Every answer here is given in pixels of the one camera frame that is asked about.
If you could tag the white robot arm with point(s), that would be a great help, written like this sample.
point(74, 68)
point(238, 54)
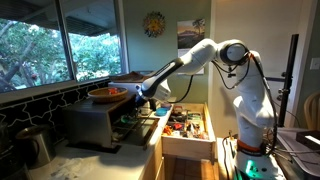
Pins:
point(253, 105)

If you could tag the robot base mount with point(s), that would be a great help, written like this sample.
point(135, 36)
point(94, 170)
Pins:
point(248, 167)

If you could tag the woven wooden bowl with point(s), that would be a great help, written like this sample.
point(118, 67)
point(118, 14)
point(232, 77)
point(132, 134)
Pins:
point(101, 95)

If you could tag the open wooden drawer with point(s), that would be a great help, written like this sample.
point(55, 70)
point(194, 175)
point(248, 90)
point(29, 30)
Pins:
point(188, 132)

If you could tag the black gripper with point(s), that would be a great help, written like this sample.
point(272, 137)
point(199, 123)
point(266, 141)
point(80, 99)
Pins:
point(139, 102)

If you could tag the black camera stand pole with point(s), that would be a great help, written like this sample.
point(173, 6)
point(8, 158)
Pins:
point(288, 78)

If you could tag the light switch plate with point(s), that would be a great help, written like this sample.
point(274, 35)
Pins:
point(315, 64)

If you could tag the silver toaster oven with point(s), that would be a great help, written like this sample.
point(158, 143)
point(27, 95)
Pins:
point(89, 123)

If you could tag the green pack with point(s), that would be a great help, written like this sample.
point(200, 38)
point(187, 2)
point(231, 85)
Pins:
point(126, 119)

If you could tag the toaster oven glass door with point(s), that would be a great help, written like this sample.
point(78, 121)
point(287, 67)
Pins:
point(137, 132)

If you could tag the wooden tray on microwave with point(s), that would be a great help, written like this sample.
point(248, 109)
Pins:
point(133, 76)

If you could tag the red item in bowl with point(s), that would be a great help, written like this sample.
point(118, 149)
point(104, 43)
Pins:
point(113, 90)

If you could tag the blue bowl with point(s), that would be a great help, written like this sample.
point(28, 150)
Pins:
point(161, 112)

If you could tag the sun wall decoration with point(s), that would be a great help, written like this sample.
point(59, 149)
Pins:
point(154, 24)

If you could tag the white microwave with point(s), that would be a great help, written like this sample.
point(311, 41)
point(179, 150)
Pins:
point(129, 82)

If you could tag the wooden chair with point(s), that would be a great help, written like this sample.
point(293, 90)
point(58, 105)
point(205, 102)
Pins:
point(312, 111)

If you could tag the wall calendar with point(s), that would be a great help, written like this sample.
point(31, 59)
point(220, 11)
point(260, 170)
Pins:
point(189, 33)

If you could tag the purple bowl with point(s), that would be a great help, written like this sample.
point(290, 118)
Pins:
point(166, 105)

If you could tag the metal pot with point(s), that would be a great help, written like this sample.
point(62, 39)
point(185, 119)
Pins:
point(36, 146)

